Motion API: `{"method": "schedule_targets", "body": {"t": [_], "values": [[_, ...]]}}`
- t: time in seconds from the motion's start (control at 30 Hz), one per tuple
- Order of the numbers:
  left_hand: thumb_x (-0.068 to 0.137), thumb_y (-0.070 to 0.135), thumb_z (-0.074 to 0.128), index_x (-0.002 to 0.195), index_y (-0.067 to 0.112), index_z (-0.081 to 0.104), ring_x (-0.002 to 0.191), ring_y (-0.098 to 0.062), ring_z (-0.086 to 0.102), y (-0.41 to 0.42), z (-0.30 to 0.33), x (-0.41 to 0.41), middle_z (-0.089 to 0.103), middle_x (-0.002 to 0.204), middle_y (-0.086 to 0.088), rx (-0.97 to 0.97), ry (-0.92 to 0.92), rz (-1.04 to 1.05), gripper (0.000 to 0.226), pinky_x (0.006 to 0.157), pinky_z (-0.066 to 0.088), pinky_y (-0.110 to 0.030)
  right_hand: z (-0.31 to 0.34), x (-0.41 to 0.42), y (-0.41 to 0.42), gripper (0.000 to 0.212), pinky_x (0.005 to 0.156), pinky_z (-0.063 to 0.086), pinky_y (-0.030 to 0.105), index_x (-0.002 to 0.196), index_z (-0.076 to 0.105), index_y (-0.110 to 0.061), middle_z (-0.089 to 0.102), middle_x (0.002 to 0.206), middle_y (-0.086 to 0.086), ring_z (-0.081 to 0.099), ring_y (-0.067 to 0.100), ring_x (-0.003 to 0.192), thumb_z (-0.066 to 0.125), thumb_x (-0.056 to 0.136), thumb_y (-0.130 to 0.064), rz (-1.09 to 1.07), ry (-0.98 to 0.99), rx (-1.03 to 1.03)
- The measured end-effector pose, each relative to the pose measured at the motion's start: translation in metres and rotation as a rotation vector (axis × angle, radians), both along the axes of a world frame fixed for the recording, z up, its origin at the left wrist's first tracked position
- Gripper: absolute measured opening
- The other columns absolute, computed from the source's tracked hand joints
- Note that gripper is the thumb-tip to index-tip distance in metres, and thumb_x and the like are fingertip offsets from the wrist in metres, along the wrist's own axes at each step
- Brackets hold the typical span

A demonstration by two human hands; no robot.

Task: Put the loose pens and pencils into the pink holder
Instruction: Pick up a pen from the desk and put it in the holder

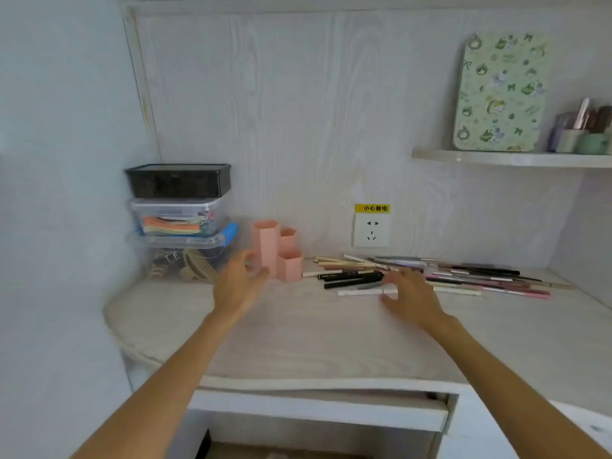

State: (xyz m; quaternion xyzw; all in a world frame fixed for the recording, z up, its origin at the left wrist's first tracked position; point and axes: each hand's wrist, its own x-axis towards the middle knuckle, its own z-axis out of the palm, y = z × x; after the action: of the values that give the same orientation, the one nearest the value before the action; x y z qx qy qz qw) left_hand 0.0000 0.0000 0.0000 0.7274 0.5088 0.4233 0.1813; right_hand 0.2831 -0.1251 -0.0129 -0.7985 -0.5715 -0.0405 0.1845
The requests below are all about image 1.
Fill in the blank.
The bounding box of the pink hexagonal pen holder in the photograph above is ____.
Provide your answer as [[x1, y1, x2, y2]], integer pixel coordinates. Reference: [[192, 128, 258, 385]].
[[252, 220, 304, 283]]

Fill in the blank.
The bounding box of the person's left hand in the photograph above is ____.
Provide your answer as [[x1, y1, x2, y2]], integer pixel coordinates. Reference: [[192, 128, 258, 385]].
[[212, 250, 271, 321]]

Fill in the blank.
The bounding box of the black lidded storage box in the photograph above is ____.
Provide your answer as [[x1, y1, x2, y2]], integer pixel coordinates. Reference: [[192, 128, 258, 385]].
[[125, 163, 232, 199]]

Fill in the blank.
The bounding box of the white cup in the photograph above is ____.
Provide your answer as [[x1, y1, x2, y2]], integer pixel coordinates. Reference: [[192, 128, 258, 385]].
[[556, 129, 589, 154]]

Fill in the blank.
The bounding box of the white wall socket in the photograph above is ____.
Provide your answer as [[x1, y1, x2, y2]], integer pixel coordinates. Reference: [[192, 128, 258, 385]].
[[352, 212, 391, 248]]

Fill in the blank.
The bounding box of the clear box of coloured papers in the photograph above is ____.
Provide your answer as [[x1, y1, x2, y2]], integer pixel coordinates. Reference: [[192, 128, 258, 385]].
[[129, 198, 229, 237]]

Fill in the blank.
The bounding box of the person's right forearm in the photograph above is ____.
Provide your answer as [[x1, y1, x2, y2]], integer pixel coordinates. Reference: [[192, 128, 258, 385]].
[[429, 316, 612, 459]]

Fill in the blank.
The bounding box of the pile of cosmetic pencils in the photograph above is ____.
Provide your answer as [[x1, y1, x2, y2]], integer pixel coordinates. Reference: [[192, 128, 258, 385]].
[[302, 254, 576, 300]]

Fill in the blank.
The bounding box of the purple cosmetic bottle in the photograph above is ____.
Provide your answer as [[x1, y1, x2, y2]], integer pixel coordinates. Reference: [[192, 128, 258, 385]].
[[546, 113, 565, 153]]

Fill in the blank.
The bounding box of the person's right hand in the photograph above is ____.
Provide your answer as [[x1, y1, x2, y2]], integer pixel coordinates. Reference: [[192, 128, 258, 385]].
[[380, 269, 461, 333]]

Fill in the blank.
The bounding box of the clear box of hair clips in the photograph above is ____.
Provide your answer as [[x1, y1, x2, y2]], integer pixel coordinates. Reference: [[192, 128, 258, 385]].
[[126, 231, 226, 283]]

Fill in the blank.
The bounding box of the green floral patterned board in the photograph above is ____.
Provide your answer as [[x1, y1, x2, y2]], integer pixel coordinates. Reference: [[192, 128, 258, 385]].
[[453, 33, 551, 153]]

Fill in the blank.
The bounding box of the person's left forearm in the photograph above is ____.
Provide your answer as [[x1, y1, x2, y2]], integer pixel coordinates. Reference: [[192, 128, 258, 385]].
[[71, 308, 241, 459]]

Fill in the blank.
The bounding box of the white wall shelf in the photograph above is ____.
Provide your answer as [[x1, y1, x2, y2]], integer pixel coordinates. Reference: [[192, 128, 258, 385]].
[[412, 147, 612, 169]]

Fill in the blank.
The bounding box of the pale green cup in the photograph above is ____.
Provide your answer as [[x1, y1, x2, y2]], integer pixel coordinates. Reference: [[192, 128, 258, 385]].
[[576, 133, 611, 155]]

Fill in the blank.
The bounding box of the white pull-out desk tray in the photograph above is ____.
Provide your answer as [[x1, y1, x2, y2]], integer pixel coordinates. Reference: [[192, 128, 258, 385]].
[[186, 388, 451, 434]]

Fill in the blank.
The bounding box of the rose gold cosmetic tube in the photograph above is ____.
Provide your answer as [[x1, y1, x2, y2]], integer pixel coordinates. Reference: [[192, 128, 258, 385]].
[[573, 98, 594, 131]]

